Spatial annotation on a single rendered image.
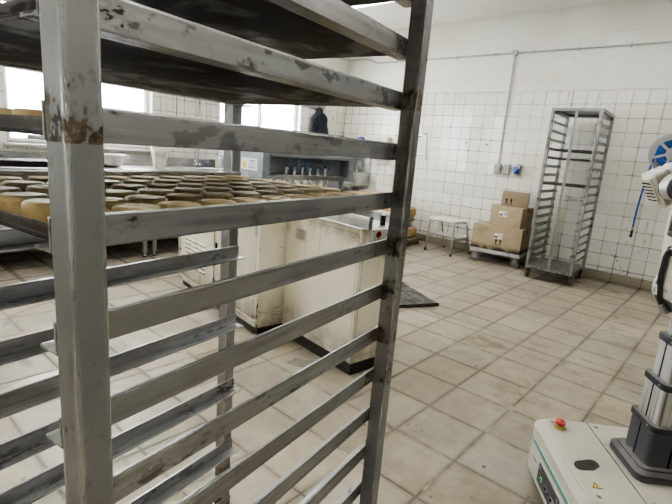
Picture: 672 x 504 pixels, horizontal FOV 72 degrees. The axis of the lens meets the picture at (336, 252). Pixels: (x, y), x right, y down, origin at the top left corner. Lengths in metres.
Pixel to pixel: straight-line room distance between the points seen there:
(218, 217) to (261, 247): 2.33
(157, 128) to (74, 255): 0.15
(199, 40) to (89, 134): 0.17
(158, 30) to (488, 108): 6.22
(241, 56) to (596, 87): 5.79
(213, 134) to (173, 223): 0.10
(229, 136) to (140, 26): 0.14
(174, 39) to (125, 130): 0.10
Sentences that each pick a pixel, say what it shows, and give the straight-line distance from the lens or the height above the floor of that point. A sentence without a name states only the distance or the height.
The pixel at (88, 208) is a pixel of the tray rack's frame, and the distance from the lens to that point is 0.42.
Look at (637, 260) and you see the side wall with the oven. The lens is 6.09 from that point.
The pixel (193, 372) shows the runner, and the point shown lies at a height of 0.96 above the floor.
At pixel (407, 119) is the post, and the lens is 0.88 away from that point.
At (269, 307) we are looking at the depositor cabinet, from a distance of 3.02.
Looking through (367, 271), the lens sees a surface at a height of 0.61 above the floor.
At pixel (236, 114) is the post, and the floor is 1.29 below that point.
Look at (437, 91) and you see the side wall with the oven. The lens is 6.99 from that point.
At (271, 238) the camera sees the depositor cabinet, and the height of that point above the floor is 0.66.
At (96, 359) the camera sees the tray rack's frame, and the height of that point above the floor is 1.04.
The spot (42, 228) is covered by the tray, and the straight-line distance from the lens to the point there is 0.49.
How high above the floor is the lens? 1.23
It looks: 12 degrees down
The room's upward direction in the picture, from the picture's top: 5 degrees clockwise
